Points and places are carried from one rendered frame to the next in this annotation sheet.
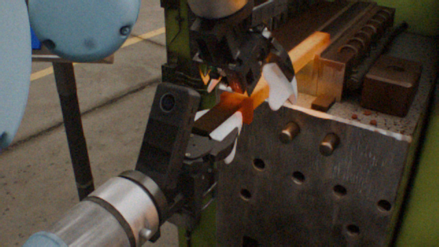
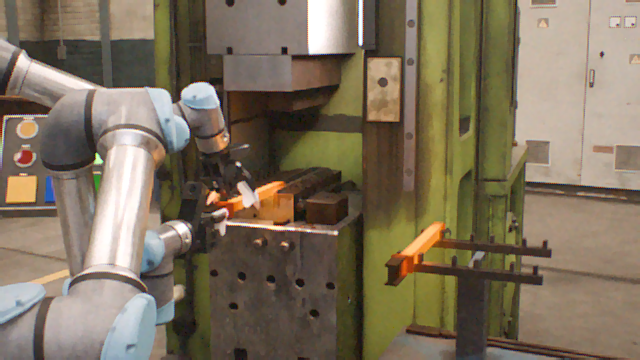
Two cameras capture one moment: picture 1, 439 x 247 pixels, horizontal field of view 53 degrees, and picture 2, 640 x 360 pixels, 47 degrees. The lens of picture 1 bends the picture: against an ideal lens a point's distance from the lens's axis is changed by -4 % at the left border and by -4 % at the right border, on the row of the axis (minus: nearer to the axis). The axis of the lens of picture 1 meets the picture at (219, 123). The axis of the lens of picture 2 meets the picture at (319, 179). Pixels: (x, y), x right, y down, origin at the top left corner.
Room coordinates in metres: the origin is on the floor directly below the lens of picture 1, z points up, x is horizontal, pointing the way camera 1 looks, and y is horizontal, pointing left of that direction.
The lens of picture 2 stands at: (-1.21, 0.10, 1.39)
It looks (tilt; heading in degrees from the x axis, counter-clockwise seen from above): 10 degrees down; 349
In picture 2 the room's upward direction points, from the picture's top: straight up
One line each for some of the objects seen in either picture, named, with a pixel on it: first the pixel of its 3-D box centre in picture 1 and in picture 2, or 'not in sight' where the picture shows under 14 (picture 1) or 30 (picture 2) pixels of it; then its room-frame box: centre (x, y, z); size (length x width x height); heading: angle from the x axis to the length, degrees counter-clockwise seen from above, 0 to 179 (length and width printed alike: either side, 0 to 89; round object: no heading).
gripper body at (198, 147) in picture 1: (169, 181); (192, 234); (0.43, 0.06, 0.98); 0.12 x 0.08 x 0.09; 149
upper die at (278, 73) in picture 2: not in sight; (286, 70); (0.98, -0.25, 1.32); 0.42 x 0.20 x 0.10; 149
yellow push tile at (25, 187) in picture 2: not in sight; (22, 190); (0.90, 0.50, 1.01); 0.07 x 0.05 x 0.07; 84
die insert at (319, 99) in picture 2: not in sight; (299, 96); (1.00, -0.29, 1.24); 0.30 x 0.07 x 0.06; 149
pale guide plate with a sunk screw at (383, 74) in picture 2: not in sight; (383, 89); (0.75, -0.47, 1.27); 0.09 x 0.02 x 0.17; 59
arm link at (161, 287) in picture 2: not in sight; (147, 295); (0.30, 0.16, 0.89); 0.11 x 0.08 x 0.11; 81
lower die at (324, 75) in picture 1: (328, 37); (288, 190); (0.98, -0.25, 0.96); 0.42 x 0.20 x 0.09; 149
